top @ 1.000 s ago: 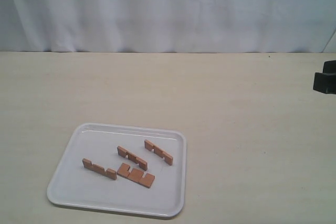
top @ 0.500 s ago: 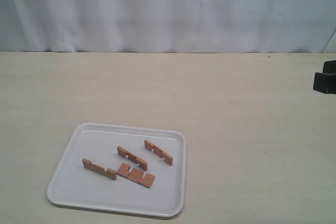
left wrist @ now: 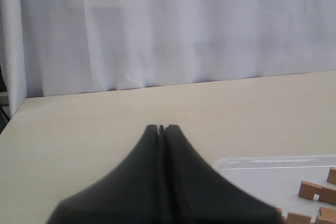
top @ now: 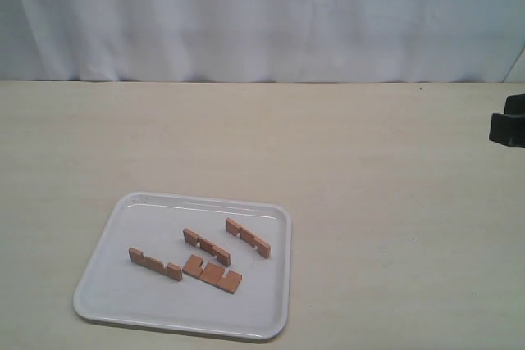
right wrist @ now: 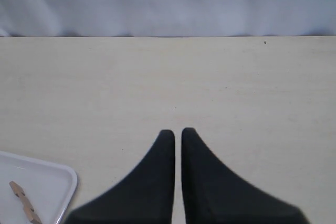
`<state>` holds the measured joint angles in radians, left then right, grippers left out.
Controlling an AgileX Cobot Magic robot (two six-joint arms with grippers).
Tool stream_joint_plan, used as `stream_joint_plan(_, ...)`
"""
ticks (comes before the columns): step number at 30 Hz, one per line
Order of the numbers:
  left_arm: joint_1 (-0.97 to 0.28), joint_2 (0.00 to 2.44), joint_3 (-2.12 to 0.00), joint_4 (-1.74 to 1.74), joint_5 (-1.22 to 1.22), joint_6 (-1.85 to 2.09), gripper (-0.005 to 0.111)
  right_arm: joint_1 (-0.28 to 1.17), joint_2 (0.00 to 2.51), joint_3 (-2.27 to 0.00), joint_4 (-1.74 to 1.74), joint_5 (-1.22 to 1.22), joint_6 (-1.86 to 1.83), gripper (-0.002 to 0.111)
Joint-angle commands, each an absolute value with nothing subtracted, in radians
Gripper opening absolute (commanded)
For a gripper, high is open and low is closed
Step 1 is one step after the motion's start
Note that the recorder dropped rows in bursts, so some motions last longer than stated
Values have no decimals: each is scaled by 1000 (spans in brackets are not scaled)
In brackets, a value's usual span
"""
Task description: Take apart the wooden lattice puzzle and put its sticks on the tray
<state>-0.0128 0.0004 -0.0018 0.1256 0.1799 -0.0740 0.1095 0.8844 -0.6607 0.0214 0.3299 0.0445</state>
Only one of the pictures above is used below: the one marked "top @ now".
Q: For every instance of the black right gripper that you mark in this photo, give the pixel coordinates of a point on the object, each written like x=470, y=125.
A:
x=508, y=128

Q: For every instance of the notched wooden piece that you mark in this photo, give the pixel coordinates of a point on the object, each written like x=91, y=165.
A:
x=212, y=274
x=209, y=247
x=169, y=270
x=235, y=229

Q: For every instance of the white backdrop curtain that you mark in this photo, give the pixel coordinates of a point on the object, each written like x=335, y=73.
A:
x=263, y=40

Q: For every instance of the white plastic tray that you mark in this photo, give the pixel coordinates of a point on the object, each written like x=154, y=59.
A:
x=115, y=291

